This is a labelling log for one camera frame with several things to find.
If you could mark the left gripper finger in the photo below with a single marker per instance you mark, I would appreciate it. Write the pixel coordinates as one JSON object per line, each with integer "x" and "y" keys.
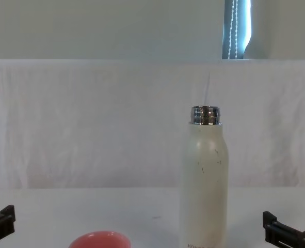
{"x": 6, "y": 219}

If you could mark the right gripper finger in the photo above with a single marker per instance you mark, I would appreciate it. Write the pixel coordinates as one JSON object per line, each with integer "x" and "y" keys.
{"x": 271, "y": 227}

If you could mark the cream vacuum bottle steel neck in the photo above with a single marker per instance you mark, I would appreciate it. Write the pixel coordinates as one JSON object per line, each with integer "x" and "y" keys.
{"x": 205, "y": 180}

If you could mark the white table cloth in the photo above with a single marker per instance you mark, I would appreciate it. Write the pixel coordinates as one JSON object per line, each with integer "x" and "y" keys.
{"x": 90, "y": 211}

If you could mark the pink cup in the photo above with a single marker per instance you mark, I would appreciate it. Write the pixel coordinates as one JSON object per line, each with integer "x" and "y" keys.
{"x": 100, "y": 241}

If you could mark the white draped sheet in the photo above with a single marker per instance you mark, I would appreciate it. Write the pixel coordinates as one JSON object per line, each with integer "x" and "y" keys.
{"x": 90, "y": 124}

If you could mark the white curtain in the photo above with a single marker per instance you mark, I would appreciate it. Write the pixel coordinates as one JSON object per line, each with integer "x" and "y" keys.
{"x": 103, "y": 28}

